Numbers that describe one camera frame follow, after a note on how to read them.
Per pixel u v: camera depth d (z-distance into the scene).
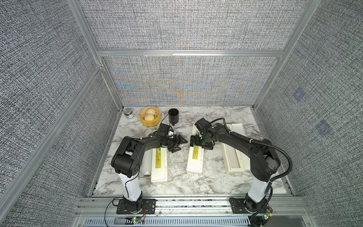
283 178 0.86
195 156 0.82
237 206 0.73
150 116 1.06
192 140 0.82
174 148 0.86
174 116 1.03
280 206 0.75
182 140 0.87
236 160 0.80
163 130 0.79
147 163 0.85
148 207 0.73
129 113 1.10
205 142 0.75
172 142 0.83
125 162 0.50
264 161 0.50
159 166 0.80
